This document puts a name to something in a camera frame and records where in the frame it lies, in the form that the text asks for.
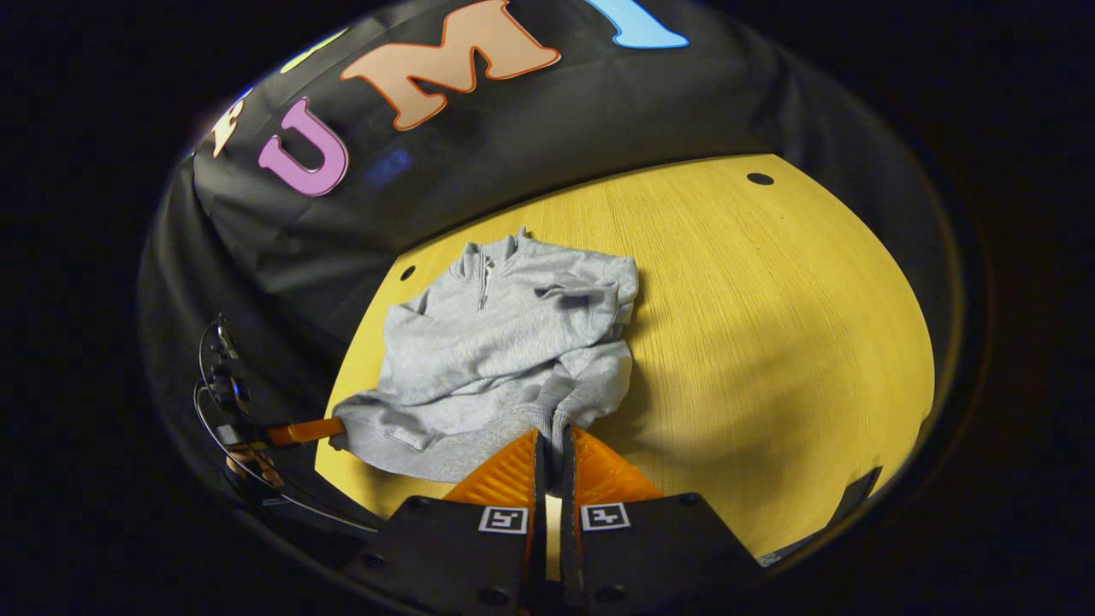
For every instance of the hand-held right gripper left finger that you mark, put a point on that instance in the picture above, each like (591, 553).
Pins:
(541, 556)

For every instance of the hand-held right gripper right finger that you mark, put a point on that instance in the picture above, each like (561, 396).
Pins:
(566, 556)

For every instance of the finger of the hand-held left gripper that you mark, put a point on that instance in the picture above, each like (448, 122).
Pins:
(304, 431)

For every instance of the gray zip-neck sweatshirt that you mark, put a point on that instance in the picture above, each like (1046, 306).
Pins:
(496, 342)

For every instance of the black backdrop cloth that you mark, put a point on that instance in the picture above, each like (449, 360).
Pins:
(599, 111)

